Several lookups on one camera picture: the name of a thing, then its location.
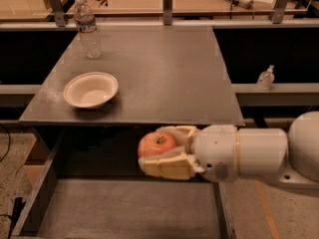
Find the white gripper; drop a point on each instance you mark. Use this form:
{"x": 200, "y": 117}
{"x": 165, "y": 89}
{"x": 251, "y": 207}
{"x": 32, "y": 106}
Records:
{"x": 215, "y": 150}

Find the red apple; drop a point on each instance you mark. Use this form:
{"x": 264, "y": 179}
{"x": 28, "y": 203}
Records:
{"x": 155, "y": 143}

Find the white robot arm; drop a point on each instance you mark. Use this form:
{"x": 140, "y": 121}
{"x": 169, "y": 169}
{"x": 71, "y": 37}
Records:
{"x": 287, "y": 159}

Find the open grey drawer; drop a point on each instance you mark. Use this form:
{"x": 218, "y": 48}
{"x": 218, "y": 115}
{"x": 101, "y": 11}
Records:
{"x": 102, "y": 194}

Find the grey metal cabinet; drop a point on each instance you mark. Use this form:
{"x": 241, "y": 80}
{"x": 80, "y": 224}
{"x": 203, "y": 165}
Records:
{"x": 166, "y": 75}

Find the clear hand sanitizer bottle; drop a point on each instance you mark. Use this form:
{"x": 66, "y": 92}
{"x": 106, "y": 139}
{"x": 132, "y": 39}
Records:
{"x": 266, "y": 79}

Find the white paper bowl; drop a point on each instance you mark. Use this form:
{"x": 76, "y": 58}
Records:
{"x": 91, "y": 90}

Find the cardboard box on floor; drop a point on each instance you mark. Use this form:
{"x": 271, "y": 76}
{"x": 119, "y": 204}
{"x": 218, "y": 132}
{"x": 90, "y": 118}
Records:
{"x": 35, "y": 160}

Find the clear plastic water bottle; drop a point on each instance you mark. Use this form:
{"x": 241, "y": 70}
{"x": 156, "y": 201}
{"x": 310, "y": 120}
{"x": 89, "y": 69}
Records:
{"x": 88, "y": 30}

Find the black clamp tool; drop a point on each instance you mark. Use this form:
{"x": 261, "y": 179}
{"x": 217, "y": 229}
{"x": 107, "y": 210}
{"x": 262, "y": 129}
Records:
{"x": 18, "y": 206}

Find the middle metal bracket post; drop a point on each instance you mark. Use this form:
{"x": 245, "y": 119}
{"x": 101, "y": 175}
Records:
{"x": 167, "y": 12}

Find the left metal bracket post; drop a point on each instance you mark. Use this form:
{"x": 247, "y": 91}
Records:
{"x": 58, "y": 11}

